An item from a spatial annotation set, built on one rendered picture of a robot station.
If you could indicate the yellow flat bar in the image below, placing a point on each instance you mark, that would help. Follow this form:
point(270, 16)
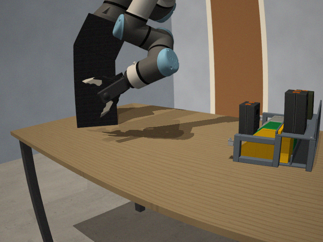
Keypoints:
point(280, 130)

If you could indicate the grey metal rack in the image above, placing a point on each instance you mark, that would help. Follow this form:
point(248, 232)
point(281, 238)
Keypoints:
point(303, 154)

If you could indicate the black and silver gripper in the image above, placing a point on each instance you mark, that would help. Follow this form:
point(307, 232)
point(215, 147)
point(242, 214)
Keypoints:
point(107, 82)

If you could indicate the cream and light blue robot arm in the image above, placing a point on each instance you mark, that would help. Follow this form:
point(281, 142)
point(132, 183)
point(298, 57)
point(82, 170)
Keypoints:
point(130, 17)

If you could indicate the yellow bin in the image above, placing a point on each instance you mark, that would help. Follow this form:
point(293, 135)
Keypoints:
point(266, 151)

